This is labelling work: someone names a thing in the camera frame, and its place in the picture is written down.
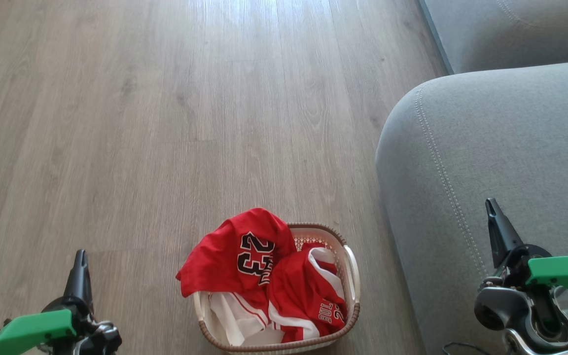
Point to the red jersey large number 23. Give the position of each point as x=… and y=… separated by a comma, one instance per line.
x=225, y=256

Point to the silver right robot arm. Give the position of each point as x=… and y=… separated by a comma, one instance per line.
x=498, y=305

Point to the red shorts white stripe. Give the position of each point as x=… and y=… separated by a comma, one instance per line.
x=303, y=291

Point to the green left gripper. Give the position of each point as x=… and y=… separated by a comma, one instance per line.
x=27, y=331

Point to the grey fabric sofa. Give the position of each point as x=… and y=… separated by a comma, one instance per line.
x=491, y=148

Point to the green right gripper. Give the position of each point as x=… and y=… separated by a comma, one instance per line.
x=562, y=271

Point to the white woven laundry basket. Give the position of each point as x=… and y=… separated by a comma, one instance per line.
x=349, y=276

